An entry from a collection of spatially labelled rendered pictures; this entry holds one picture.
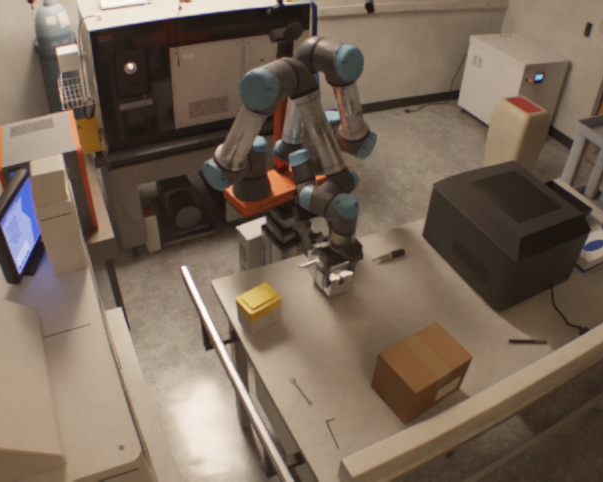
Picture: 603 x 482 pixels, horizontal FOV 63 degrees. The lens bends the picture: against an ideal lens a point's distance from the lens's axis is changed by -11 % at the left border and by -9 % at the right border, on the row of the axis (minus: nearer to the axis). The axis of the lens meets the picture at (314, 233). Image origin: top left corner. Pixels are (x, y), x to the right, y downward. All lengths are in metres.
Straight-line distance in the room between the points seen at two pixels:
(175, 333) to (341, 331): 1.38
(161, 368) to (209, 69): 1.58
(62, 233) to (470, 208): 1.33
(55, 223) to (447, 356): 1.06
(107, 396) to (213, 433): 1.63
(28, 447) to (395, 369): 0.96
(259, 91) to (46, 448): 1.09
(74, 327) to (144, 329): 1.92
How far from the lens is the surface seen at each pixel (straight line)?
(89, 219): 2.49
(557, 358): 1.75
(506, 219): 1.85
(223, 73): 2.99
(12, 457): 0.89
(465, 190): 1.94
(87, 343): 1.06
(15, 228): 1.18
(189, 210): 3.42
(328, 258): 1.68
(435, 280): 1.99
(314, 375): 1.64
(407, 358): 1.51
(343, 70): 1.76
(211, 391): 2.70
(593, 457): 2.89
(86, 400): 0.98
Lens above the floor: 2.22
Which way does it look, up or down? 39 degrees down
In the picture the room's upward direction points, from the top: 4 degrees clockwise
